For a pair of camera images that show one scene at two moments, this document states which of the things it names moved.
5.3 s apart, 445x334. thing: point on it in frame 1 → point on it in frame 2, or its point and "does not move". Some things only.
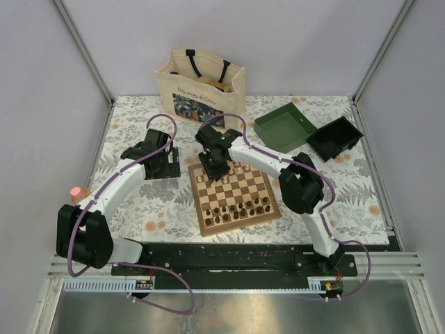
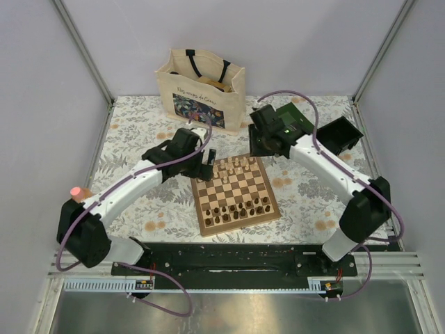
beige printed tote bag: [195, 85] does not move
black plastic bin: [328, 140] does not move
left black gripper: [171, 170] → [202, 171]
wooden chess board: [241, 198] does not move
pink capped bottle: [78, 194] does not move
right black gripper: [211, 173] → [254, 150]
